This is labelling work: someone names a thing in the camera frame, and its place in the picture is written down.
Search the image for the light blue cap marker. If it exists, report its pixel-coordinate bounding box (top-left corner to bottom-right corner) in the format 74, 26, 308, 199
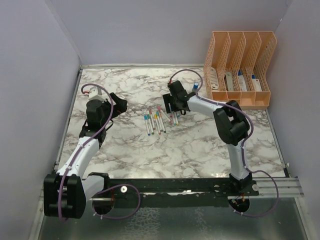
172, 112, 179, 126

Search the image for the magenta cap marker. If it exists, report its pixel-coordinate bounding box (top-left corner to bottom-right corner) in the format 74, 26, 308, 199
169, 113, 174, 124

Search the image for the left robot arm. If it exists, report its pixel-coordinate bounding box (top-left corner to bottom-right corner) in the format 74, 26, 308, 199
43, 92, 128, 219

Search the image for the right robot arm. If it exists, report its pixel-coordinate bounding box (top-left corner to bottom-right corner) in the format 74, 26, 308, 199
162, 80, 252, 196

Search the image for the pink cap marker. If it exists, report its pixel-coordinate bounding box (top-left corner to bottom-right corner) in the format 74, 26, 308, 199
157, 106, 172, 123

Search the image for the blue grey round stamp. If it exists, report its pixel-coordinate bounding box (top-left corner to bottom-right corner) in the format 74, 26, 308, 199
192, 82, 199, 93

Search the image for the brown cap marker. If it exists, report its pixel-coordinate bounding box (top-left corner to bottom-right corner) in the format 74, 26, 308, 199
148, 109, 156, 130

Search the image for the green cap left marker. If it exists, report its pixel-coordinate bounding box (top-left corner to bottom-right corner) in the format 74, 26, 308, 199
147, 114, 155, 135

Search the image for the blue cap left marker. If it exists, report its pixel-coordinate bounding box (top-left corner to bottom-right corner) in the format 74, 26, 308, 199
144, 115, 151, 136

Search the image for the peach plastic file organizer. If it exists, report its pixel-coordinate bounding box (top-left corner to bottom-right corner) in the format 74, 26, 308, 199
203, 31, 277, 110

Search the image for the white box in organizer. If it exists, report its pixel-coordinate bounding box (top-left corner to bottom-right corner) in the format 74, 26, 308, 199
251, 74, 262, 92

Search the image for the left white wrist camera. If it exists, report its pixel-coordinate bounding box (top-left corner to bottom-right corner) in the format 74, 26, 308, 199
88, 86, 105, 102

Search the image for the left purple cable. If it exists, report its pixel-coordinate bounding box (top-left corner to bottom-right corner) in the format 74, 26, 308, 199
57, 83, 141, 223

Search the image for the purple cable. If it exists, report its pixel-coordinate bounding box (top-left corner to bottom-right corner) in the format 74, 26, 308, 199
57, 83, 141, 223
168, 68, 280, 218

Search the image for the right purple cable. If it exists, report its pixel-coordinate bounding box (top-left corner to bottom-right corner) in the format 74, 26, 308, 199
168, 68, 280, 218

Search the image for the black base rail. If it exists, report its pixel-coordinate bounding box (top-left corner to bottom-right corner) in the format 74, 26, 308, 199
91, 177, 259, 209

